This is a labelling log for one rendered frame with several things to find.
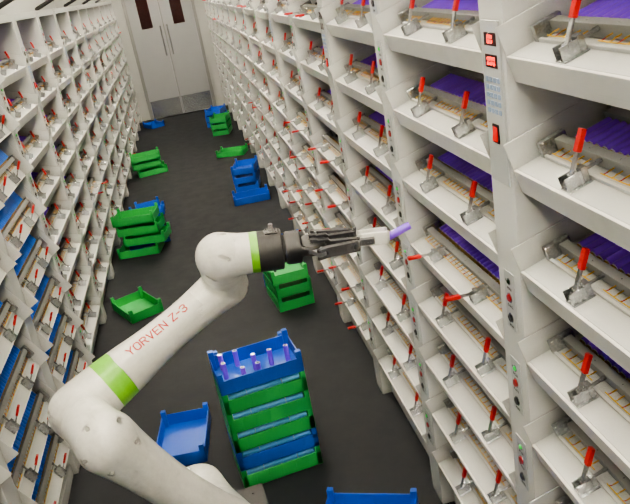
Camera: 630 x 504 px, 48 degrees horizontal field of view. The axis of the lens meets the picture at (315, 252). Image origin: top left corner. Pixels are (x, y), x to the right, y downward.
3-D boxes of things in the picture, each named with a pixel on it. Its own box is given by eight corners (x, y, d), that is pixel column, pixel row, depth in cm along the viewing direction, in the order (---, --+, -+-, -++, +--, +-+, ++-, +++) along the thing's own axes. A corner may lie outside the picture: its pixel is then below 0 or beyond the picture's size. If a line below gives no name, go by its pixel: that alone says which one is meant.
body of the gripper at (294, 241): (284, 240, 154) (326, 234, 155) (280, 226, 162) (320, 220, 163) (287, 271, 157) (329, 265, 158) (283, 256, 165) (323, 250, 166)
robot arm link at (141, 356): (133, 379, 151) (100, 345, 155) (143, 397, 161) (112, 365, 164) (257, 272, 164) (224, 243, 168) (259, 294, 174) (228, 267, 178)
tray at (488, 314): (512, 356, 146) (495, 321, 143) (416, 256, 202) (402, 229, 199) (597, 308, 146) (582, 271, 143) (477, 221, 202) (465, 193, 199)
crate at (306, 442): (240, 472, 255) (236, 454, 252) (229, 441, 273) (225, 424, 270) (319, 445, 261) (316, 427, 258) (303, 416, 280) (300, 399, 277)
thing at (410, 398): (433, 455, 239) (416, 426, 233) (382, 367, 295) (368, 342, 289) (485, 425, 239) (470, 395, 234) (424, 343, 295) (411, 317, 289)
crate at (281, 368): (221, 396, 243) (216, 376, 240) (211, 369, 261) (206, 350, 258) (304, 370, 250) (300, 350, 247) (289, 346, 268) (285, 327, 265)
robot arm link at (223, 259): (194, 269, 150) (190, 225, 156) (201, 296, 161) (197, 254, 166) (260, 260, 152) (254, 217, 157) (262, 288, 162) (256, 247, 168)
